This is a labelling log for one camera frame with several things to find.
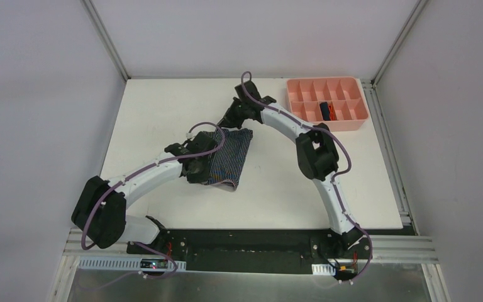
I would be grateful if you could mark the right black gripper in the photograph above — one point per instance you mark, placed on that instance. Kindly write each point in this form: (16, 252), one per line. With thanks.
(231, 120)

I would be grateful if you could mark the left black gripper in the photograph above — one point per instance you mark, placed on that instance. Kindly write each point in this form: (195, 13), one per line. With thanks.
(207, 156)

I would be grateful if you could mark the striped blue underwear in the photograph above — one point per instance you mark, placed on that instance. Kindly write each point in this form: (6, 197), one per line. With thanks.
(228, 162)

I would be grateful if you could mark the navy orange underwear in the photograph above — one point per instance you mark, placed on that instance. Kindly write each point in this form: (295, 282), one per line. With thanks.
(327, 111)

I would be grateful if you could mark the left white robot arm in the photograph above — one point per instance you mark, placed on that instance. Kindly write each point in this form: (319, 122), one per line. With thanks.
(101, 211)

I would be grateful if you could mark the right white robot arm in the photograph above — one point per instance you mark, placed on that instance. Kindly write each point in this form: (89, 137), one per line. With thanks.
(321, 157)

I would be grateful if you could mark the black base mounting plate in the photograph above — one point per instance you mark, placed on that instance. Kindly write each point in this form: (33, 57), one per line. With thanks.
(256, 251)

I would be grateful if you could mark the pink divided organizer tray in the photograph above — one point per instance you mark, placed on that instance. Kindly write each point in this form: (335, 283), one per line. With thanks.
(337, 102)

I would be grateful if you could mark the left white cable duct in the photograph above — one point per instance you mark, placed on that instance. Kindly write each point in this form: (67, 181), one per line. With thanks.
(130, 264)

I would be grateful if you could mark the white cable duct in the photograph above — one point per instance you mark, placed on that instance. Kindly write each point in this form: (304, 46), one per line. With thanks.
(130, 264)
(323, 270)

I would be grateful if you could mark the right white cable duct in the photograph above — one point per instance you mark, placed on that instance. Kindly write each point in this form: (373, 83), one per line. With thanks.
(323, 270)

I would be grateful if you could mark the aluminium frame rail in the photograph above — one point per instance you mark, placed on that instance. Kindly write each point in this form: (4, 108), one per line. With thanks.
(385, 249)

